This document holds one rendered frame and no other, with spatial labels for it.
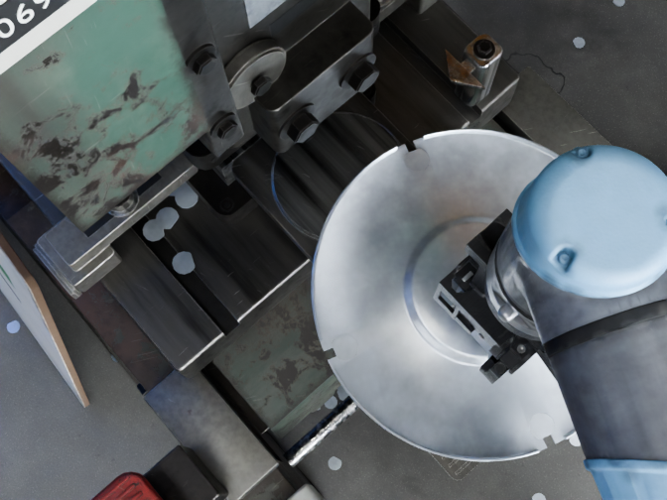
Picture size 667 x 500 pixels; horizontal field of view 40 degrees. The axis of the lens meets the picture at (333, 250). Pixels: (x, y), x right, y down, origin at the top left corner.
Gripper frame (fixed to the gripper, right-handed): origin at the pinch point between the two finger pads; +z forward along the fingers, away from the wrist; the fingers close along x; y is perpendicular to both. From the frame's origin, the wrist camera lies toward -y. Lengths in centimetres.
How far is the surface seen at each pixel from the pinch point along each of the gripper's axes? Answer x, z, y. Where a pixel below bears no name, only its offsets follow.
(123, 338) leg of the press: 24.9, 17.4, 28.0
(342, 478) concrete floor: 17, 79, 4
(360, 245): 3.2, 0.0, 15.6
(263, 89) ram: 4.6, -20.1, 23.9
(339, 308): 8.2, 0.1, 12.7
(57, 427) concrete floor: 47, 79, 42
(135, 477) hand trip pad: 30.5, 3.4, 13.8
